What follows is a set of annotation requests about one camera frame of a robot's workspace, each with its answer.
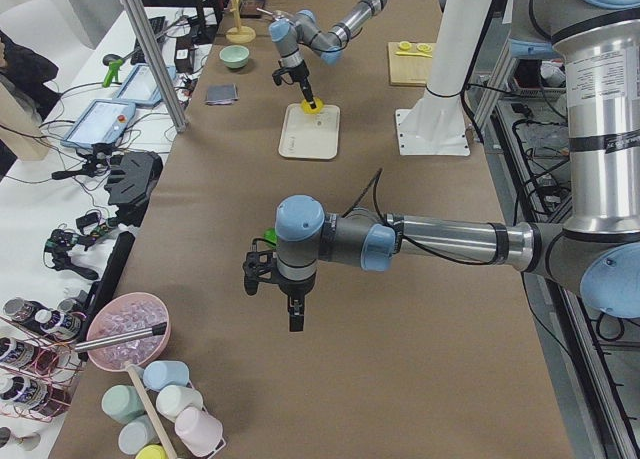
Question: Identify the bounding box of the white cup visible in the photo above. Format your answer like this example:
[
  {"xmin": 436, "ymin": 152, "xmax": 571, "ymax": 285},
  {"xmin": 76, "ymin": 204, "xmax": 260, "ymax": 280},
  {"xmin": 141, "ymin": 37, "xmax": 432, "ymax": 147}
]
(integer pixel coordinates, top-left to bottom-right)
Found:
[{"xmin": 156, "ymin": 385, "xmax": 204, "ymax": 422}]

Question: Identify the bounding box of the white rabbit tray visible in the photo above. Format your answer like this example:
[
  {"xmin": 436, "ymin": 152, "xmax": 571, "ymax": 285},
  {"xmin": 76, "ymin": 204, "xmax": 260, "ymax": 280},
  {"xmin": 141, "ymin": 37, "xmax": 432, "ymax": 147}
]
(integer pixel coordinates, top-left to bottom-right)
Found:
[{"xmin": 278, "ymin": 104, "xmax": 341, "ymax": 160}]

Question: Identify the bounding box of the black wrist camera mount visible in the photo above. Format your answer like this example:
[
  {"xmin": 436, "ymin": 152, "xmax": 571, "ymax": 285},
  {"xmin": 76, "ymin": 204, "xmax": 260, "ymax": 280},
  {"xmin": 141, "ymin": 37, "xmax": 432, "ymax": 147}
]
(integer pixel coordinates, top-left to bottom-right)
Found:
[{"xmin": 272, "ymin": 68, "xmax": 293, "ymax": 86}]

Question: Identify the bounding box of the grey folded cloth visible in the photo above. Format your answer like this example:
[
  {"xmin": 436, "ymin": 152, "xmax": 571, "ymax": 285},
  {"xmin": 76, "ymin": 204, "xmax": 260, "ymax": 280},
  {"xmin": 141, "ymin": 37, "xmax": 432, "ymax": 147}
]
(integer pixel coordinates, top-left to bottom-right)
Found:
[{"xmin": 205, "ymin": 84, "xmax": 238, "ymax": 105}]

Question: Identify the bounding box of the wooden mug tree stand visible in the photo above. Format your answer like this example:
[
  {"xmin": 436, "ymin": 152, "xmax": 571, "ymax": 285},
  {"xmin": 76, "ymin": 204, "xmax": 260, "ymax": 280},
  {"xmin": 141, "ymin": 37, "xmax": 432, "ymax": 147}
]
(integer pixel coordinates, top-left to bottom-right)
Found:
[{"xmin": 226, "ymin": 0, "xmax": 256, "ymax": 44}]

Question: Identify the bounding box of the pink bowl with ice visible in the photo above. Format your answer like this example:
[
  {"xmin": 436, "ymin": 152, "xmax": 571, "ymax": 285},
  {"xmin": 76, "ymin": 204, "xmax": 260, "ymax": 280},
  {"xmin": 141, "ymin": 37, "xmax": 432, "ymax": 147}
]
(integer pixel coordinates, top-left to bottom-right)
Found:
[{"xmin": 85, "ymin": 291, "xmax": 172, "ymax": 372}]

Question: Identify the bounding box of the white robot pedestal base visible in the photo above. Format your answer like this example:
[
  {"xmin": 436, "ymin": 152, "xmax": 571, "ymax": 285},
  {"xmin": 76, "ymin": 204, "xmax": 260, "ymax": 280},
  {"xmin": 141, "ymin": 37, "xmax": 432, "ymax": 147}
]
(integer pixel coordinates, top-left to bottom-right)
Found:
[{"xmin": 394, "ymin": 106, "xmax": 470, "ymax": 156}]

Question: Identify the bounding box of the green lime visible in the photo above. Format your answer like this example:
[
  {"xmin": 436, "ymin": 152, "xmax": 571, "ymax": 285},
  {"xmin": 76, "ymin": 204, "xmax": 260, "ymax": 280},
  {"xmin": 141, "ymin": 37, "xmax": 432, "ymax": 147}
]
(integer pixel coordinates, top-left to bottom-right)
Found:
[{"xmin": 263, "ymin": 228, "xmax": 277, "ymax": 247}]

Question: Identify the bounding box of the yellow plastic knife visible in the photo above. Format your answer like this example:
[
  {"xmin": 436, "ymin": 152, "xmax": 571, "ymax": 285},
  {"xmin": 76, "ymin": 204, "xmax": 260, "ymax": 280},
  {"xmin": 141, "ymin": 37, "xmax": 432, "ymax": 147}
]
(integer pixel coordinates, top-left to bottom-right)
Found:
[{"xmin": 394, "ymin": 51, "xmax": 433, "ymax": 59}]

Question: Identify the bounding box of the aluminium frame post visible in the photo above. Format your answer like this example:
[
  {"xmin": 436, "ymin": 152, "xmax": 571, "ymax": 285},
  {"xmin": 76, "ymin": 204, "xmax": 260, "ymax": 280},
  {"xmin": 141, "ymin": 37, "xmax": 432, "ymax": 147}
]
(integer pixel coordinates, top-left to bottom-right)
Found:
[{"xmin": 120, "ymin": 0, "xmax": 187, "ymax": 133}]

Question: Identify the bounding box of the pink cup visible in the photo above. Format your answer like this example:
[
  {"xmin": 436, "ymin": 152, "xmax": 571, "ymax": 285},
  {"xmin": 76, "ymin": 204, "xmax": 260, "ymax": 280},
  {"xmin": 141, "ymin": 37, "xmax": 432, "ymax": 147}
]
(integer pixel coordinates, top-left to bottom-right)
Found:
[{"xmin": 174, "ymin": 406, "xmax": 226, "ymax": 457}]

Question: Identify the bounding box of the copper wire bottle rack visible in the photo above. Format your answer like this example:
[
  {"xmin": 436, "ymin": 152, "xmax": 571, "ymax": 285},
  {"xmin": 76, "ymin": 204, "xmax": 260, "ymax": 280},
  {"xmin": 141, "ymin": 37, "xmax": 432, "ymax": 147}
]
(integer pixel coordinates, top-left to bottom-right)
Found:
[{"xmin": 1, "ymin": 317, "xmax": 85, "ymax": 423}]

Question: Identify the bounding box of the teach pendant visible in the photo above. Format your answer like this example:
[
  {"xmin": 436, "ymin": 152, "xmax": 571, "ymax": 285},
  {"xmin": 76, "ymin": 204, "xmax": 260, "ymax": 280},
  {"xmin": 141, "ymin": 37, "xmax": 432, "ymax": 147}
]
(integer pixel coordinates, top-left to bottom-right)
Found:
[
  {"xmin": 61, "ymin": 99, "xmax": 136, "ymax": 150},
  {"xmin": 114, "ymin": 63, "xmax": 162, "ymax": 109}
]

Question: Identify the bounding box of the teach pendant near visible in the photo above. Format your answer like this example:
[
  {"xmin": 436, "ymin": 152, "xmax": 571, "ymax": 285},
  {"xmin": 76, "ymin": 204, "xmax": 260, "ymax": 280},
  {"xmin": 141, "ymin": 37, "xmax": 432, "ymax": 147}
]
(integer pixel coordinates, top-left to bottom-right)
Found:
[{"xmin": 61, "ymin": 99, "xmax": 136, "ymax": 150}]

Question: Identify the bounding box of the wooden cutting board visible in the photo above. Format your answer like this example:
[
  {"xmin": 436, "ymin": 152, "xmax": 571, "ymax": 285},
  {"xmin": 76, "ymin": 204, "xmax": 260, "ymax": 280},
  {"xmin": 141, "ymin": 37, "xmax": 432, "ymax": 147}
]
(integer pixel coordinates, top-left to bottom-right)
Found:
[{"xmin": 387, "ymin": 41, "xmax": 436, "ymax": 87}]

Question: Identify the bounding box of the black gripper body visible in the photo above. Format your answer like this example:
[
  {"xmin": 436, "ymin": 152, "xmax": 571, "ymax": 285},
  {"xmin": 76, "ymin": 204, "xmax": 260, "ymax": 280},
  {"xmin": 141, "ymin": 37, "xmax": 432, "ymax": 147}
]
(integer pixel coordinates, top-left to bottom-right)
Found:
[
  {"xmin": 279, "ymin": 274, "xmax": 316, "ymax": 304},
  {"xmin": 289, "ymin": 61, "xmax": 309, "ymax": 87}
]

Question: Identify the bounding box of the blue cup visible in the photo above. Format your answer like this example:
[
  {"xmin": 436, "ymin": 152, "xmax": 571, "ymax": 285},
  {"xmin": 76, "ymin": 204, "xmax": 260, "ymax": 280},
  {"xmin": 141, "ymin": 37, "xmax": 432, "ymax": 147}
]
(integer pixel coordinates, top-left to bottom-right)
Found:
[{"xmin": 143, "ymin": 360, "xmax": 190, "ymax": 392}]

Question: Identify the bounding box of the mint green bowl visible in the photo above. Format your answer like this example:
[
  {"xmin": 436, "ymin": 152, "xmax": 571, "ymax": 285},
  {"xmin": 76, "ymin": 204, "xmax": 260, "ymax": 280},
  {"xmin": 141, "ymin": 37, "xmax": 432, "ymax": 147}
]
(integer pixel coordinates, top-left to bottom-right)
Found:
[{"xmin": 219, "ymin": 45, "xmax": 250, "ymax": 70}]

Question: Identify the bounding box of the yellow lemon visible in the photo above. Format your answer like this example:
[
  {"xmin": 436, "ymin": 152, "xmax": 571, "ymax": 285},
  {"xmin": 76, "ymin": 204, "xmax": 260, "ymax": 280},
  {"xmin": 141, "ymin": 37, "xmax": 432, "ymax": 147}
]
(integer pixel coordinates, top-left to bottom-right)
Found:
[{"xmin": 300, "ymin": 98, "xmax": 324, "ymax": 115}]

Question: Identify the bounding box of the teach pendant far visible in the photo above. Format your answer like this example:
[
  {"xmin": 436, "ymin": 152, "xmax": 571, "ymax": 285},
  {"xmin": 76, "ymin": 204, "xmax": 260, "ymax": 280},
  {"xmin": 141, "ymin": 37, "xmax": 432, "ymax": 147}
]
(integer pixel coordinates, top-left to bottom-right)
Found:
[{"xmin": 114, "ymin": 63, "xmax": 162, "ymax": 109}]

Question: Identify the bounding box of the lemon slice lower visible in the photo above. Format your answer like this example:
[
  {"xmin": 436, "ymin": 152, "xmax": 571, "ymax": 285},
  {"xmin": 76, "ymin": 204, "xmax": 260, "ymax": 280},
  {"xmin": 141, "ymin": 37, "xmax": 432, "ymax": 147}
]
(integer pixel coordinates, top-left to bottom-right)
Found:
[{"xmin": 416, "ymin": 43, "xmax": 433, "ymax": 54}]

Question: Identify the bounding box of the green cup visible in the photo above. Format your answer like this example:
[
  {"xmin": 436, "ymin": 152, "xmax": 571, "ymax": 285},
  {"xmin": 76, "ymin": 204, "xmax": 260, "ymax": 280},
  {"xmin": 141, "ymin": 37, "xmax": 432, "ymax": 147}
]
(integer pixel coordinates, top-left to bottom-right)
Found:
[{"xmin": 101, "ymin": 385, "xmax": 145, "ymax": 425}]

